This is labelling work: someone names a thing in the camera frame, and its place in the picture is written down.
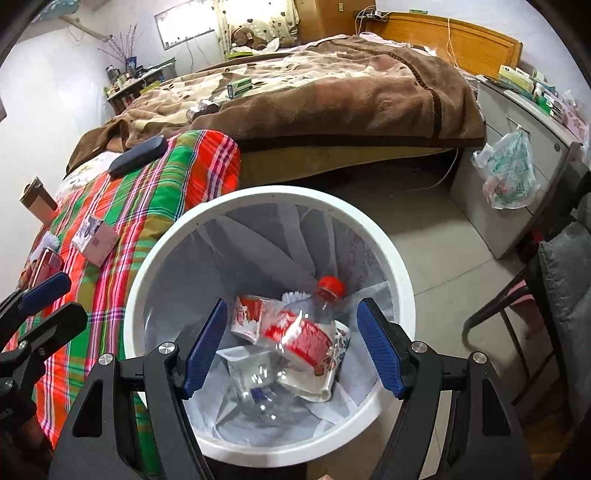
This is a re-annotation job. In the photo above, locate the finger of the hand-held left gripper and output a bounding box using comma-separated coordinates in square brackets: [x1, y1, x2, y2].
[18, 302, 88, 365]
[0, 272, 71, 333]

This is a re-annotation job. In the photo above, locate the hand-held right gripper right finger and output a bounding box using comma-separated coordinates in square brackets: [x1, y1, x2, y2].
[356, 298, 536, 480]

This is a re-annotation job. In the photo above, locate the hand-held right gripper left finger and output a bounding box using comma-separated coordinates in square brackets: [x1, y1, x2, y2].
[48, 299, 229, 480]

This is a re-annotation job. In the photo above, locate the red soda can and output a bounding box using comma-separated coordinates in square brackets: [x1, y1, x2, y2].
[21, 247, 64, 289]

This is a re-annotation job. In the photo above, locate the cream floral paper wrapper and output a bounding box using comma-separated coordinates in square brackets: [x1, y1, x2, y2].
[277, 320, 352, 402]

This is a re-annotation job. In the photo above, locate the red white milk carton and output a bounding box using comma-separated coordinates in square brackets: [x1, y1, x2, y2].
[230, 295, 284, 344]

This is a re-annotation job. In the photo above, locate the clear plastic bottle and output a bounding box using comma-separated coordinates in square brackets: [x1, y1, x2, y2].
[226, 348, 296, 423]

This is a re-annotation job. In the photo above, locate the red label plastic bottle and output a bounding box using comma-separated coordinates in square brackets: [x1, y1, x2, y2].
[259, 275, 347, 370]

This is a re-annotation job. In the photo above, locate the white round trash bin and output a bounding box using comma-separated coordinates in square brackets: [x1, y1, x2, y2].
[124, 185, 415, 469]

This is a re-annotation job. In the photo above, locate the small pink box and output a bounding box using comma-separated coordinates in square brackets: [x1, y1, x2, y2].
[71, 215, 121, 267]

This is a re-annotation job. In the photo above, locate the brown thermos mug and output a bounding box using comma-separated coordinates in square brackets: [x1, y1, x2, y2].
[19, 176, 58, 222]

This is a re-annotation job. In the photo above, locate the translucent bin liner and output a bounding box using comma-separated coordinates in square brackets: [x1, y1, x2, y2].
[139, 203, 393, 450]

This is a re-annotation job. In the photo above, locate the floral white bed sheet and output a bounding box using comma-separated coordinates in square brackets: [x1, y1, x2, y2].
[55, 150, 125, 199]

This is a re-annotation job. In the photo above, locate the plaid tablecloth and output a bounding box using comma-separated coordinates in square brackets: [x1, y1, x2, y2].
[0, 130, 242, 476]

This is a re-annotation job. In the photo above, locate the pink stool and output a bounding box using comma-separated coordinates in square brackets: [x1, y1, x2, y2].
[503, 281, 529, 305]

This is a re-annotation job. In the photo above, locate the black glasses case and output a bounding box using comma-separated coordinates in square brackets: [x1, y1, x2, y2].
[108, 135, 169, 178]

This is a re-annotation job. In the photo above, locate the black chair grey cushion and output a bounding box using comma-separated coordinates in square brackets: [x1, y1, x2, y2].
[462, 143, 591, 462]

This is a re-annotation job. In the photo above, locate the printed plastic bag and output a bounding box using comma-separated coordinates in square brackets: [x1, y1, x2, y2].
[471, 128, 541, 210]

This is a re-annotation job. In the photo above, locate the cluttered small desk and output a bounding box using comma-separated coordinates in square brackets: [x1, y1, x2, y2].
[105, 58, 178, 114]

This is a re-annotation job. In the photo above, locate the silver metal container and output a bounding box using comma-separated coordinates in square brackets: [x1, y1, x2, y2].
[186, 102, 220, 121]

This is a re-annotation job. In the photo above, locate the brown patterned blanket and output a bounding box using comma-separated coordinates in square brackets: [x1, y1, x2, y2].
[65, 34, 488, 174]

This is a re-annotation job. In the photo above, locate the vase of flower branches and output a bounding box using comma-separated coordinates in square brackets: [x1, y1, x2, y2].
[99, 25, 148, 70]

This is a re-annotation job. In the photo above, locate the wrapped air conditioner pipe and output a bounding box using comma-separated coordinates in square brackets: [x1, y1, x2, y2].
[60, 14, 114, 42]

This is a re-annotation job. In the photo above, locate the grey bedside cabinet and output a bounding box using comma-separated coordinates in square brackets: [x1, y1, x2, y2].
[450, 76, 585, 260]

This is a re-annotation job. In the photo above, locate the window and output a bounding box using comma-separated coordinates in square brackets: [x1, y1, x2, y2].
[154, 4, 220, 51]

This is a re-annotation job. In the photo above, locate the pile of small boxes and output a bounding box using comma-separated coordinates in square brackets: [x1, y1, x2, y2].
[496, 65, 587, 139]

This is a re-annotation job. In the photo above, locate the brown teddy bear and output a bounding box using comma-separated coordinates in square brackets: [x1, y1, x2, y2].
[230, 27, 271, 51]

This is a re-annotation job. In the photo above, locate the wooden bed headboard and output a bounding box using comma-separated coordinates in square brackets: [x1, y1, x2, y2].
[376, 11, 524, 77]

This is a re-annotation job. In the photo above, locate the wooden wardrobe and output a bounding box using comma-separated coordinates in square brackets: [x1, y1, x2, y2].
[295, 0, 377, 47]

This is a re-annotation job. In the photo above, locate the patterned curtain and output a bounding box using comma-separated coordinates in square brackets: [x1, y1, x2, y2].
[215, 0, 301, 61]

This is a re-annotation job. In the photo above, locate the wall air conditioner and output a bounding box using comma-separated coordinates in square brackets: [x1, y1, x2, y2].
[34, 0, 114, 24]

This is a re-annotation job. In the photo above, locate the orange cable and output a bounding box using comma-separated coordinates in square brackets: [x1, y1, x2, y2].
[444, 18, 458, 68]

